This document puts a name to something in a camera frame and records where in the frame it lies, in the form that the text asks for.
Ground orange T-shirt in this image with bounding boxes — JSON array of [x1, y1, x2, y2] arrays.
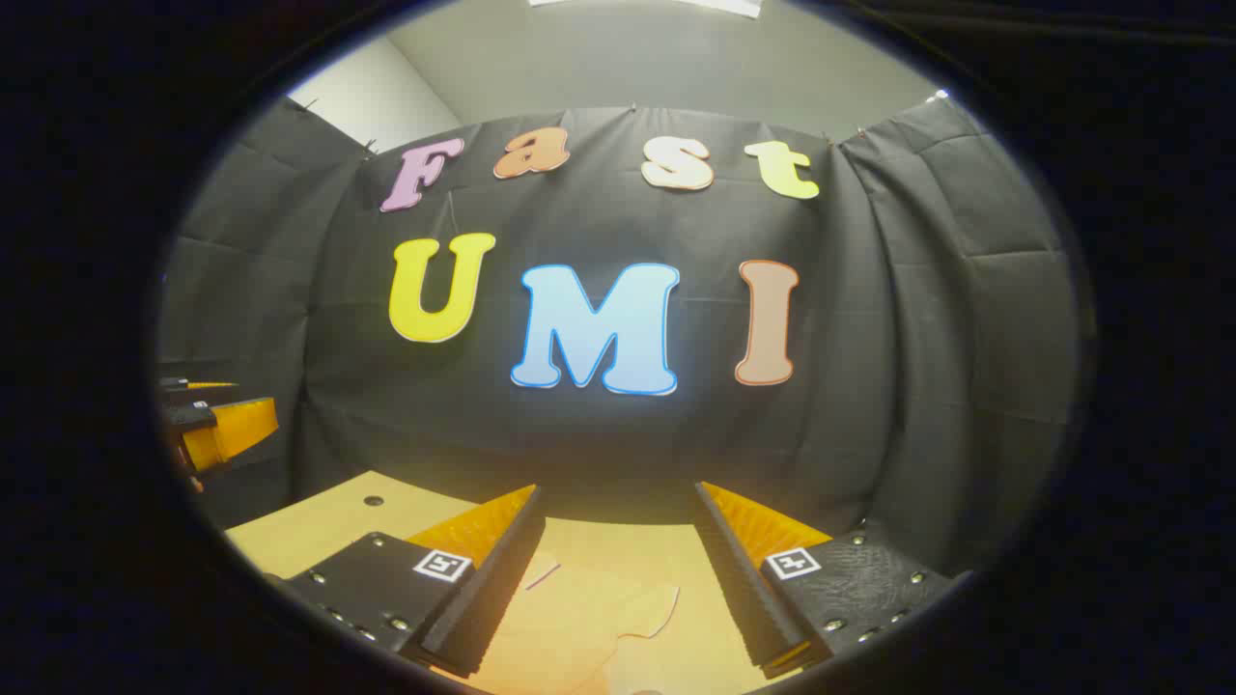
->
[[473, 552, 682, 695]]

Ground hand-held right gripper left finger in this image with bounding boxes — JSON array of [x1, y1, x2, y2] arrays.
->
[[263, 483, 547, 680]]

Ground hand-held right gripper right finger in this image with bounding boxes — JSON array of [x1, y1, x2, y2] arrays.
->
[[693, 481, 976, 680]]

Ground white ceiling light panel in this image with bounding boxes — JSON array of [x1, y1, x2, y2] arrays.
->
[[529, 0, 764, 18]]

